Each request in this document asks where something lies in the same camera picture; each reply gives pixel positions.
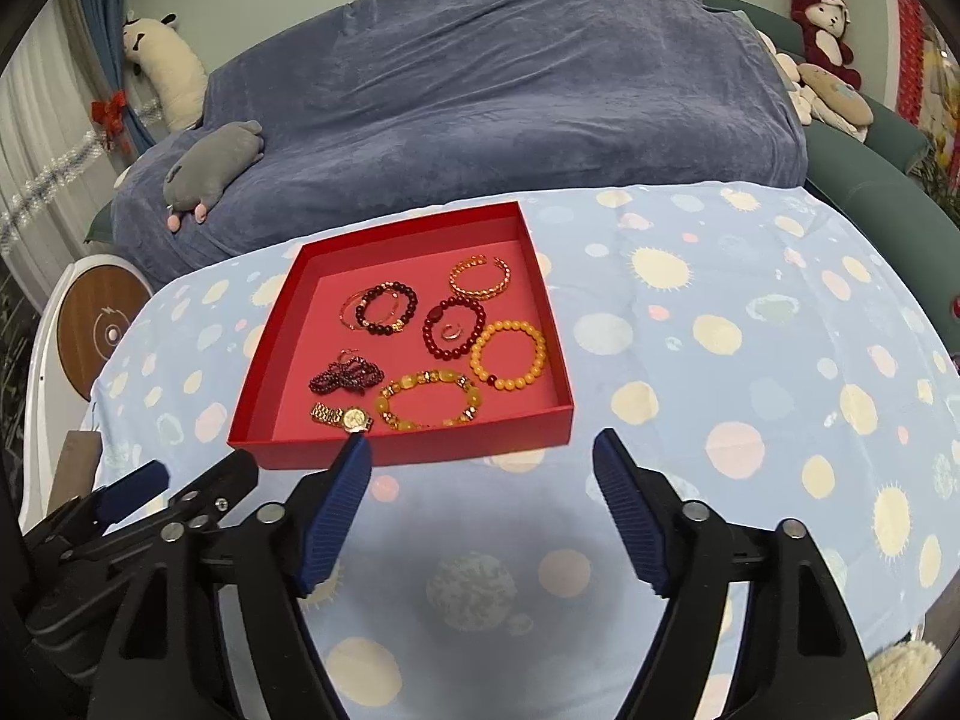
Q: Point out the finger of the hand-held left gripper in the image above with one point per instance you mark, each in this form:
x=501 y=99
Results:
x=135 y=487
x=221 y=480

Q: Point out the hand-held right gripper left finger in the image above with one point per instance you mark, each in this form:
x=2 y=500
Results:
x=334 y=517

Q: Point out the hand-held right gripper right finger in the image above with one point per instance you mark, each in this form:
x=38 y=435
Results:
x=630 y=510

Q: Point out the gold wristwatch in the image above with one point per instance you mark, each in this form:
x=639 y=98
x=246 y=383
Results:
x=352 y=418

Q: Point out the garnet bead strand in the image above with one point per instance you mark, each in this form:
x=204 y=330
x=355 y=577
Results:
x=337 y=379

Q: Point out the red tray box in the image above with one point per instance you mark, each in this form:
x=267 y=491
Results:
x=330 y=345

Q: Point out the thin gold bangle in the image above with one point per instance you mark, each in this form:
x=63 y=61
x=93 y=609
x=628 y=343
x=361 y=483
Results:
x=343 y=311

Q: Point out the white round side table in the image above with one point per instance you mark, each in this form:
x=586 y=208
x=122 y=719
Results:
x=82 y=315

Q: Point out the light blue printed tablecloth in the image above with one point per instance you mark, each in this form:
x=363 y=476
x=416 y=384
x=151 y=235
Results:
x=750 y=352

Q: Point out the grey plush toy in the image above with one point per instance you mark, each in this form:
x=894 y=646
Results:
x=214 y=165

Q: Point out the crystal bead curtain tieback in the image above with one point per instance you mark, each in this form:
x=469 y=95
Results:
x=45 y=184

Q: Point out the white sheer curtain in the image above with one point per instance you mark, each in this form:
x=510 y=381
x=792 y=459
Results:
x=37 y=150

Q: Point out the red curtain bow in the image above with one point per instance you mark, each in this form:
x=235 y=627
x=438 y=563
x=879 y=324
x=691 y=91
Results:
x=110 y=111

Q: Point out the green sofa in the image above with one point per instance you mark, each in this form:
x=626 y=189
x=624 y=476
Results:
x=862 y=180

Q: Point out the blue-grey sofa blanket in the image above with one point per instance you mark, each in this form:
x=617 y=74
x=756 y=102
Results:
x=487 y=105

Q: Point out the green plant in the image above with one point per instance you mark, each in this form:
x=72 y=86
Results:
x=937 y=184

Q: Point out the blue curtain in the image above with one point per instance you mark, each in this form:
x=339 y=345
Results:
x=112 y=30

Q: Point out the cookie-shaped cushion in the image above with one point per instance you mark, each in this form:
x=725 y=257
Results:
x=836 y=97

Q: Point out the red monkey plush toy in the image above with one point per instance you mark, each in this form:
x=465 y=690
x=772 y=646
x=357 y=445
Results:
x=825 y=49

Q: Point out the red hanging decoration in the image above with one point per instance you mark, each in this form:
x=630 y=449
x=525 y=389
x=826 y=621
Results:
x=911 y=52

